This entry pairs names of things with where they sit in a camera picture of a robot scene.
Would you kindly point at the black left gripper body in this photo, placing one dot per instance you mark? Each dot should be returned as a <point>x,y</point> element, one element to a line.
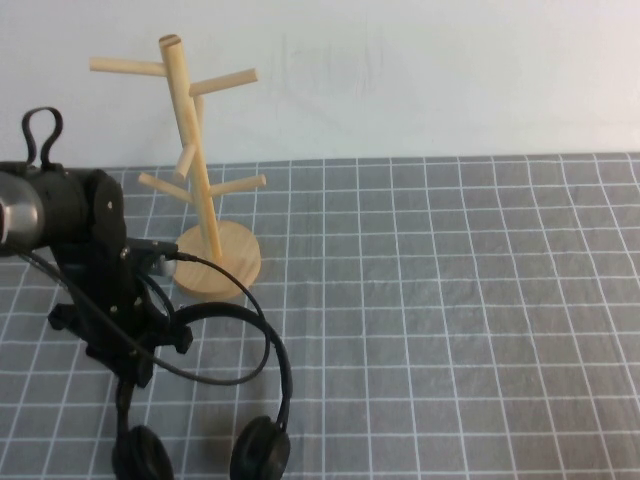
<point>105,305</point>

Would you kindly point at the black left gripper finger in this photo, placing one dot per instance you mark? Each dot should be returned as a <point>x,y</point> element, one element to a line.
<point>120,372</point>
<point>141,375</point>

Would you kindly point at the black over-ear headphones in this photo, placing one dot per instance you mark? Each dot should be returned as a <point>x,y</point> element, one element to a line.
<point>281,360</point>

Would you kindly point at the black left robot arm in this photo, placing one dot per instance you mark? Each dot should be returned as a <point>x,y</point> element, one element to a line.
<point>55,210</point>

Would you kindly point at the wooden branched headphone stand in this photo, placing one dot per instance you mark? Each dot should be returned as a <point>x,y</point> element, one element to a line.
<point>220,270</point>

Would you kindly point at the grey white-grid tablecloth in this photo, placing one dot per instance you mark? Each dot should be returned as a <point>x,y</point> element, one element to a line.
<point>425,325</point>

